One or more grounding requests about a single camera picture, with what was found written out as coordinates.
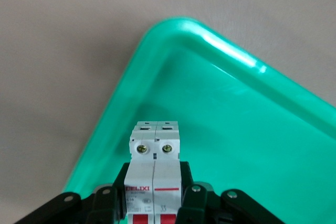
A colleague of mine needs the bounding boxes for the green plastic tray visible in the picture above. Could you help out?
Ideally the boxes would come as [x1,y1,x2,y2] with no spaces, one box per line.
[61,17,336,224]

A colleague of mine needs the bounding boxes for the white circuit breaker red switches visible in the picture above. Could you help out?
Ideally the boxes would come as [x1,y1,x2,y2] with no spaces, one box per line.
[123,121,182,224]

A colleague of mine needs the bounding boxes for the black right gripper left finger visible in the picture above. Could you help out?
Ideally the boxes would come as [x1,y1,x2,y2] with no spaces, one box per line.
[15,161,131,224]

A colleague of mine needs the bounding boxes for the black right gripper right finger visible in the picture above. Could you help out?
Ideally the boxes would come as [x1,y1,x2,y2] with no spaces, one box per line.
[177,160,284,224]

